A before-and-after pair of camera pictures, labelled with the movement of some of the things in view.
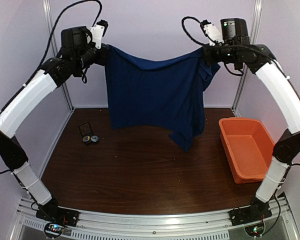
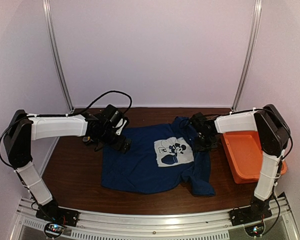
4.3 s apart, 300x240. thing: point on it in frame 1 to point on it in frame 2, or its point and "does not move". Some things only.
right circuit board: [255, 230] does not move
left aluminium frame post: [51, 23] does not move
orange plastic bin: [248, 147] does not move
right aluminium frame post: [253, 40] does not move
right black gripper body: [228, 54] to [206, 143]
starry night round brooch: [86, 138] does not move
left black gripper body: [86, 58] to [107, 138]
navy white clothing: [167, 95] to [162, 159]
